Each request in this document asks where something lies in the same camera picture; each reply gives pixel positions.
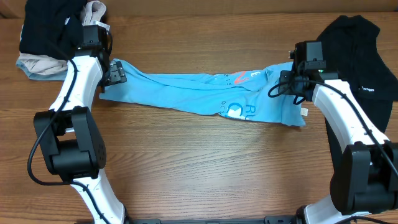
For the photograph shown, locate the light blue printed t-shirt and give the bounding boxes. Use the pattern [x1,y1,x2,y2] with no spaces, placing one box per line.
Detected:
[99,61,305,126]

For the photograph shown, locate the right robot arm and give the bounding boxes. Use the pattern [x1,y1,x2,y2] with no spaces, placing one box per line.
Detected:
[275,41,397,223]

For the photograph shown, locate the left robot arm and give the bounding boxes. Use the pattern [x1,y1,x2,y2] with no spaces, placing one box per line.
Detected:
[27,24,130,224]

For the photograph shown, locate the black shirt on right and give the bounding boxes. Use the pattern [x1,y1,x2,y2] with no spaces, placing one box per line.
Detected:
[316,14,398,175]

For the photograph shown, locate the light blue denim garment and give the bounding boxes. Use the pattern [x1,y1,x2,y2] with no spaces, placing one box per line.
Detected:
[16,60,67,81]

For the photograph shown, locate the black garment on pile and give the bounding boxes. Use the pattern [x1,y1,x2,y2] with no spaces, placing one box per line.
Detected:
[19,0,86,60]

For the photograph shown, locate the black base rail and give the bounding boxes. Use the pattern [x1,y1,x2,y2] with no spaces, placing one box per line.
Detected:
[127,215,305,224]

